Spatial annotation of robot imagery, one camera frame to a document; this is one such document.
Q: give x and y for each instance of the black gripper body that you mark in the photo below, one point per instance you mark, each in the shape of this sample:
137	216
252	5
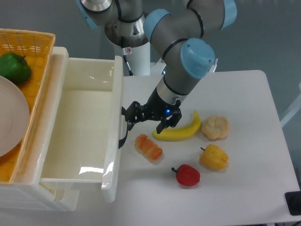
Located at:
156	105

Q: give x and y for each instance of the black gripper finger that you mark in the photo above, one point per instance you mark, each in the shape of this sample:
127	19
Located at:
134	114
170	118

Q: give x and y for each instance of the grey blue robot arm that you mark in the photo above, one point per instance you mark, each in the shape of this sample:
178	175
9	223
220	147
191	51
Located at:
177	39

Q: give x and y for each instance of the white drawer cabinet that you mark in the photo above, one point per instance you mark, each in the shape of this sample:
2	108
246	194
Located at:
26	192

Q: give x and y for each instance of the yellow banana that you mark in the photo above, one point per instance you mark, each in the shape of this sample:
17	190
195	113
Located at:
180	133

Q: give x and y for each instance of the orange glazed bread loaf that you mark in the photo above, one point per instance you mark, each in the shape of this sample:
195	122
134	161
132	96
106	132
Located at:
148	148

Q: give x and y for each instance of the round bread roll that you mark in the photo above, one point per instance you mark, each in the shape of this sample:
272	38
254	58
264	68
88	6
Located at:
216	127

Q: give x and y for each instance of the yellow bell pepper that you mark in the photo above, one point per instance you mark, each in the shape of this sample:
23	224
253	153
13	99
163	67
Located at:
214	157

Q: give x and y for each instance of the red bell pepper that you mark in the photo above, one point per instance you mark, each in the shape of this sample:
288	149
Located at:
187	175

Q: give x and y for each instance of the yellow wicker basket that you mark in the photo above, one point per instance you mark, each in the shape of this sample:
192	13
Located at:
37	47

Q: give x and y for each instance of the beige plate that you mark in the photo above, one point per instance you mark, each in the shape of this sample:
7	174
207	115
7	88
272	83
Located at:
14	115

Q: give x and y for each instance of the green bell pepper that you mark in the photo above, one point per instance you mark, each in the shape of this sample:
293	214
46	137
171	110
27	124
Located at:
14	67

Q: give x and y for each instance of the black device at edge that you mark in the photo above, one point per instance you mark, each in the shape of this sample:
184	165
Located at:
293	200

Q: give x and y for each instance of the white frame bar right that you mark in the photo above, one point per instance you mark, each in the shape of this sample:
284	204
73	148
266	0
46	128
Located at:
292	109

